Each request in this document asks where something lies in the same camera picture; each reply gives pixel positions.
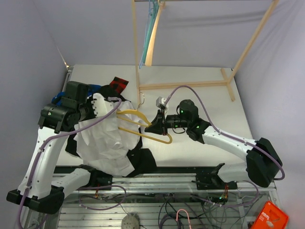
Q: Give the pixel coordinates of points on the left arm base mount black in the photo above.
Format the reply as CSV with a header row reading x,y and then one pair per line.
x,y
98,182

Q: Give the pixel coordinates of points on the blue plaid shirt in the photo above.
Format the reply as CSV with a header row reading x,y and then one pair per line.
x,y
93,88

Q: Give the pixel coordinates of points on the light wooden hanger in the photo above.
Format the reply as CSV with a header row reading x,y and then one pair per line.
x,y
155,19

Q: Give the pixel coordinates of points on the white shirt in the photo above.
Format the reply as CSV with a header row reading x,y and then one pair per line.
x,y
105,146

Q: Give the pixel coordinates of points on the red black plaid garment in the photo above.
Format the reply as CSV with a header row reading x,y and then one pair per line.
x,y
119,84

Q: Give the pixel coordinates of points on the aluminium frame rail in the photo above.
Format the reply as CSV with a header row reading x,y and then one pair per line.
x,y
161,183

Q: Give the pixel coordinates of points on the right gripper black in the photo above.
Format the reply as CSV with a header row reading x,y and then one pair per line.
x,y
157,127

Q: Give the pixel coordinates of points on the teal plastic hanger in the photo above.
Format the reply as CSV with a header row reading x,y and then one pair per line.
x,y
152,13

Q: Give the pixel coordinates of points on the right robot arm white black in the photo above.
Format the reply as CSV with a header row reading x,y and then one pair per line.
x,y
260,163

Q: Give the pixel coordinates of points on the grey perforated shoe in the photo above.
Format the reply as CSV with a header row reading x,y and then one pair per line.
x,y
131,221

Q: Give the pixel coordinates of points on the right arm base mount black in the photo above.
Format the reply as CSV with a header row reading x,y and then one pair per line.
x,y
207,178

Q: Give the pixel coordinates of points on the yellow plastic hanger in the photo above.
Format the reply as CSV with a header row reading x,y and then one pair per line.
x,y
145,123

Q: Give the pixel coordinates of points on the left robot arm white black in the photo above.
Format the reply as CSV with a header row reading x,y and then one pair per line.
x,y
37,190

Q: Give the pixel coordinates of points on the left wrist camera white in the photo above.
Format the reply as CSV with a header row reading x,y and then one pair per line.
x,y
102,106

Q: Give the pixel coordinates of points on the orange box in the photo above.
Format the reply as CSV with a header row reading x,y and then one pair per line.
x,y
271,217

